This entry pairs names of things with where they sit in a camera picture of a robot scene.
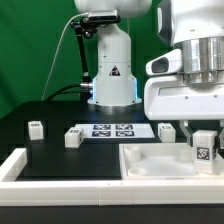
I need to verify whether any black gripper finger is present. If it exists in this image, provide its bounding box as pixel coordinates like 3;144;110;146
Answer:
179;120;193;146
217;120;224;150

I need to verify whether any white camera cable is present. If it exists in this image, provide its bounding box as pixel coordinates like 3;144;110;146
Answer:
41;12;89;102

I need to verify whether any grey camera on mount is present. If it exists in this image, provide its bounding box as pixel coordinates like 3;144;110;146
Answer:
87;10;120;23

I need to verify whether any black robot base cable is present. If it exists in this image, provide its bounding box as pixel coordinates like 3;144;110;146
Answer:
44;84;83;102

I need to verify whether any white L-shaped fence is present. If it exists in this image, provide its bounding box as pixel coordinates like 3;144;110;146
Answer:
0;148;224;206

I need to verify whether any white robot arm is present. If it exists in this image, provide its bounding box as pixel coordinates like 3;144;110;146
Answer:
74;0;224;129

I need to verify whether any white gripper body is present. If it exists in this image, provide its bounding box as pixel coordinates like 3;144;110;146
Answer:
144;75;224;120

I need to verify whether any white square tabletop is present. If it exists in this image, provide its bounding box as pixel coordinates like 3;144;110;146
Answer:
119;143;224;180

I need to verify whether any white sheet with tags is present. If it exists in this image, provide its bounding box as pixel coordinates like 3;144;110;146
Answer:
75;123;154;139

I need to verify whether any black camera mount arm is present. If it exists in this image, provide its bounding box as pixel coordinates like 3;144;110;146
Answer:
70;19;98;91

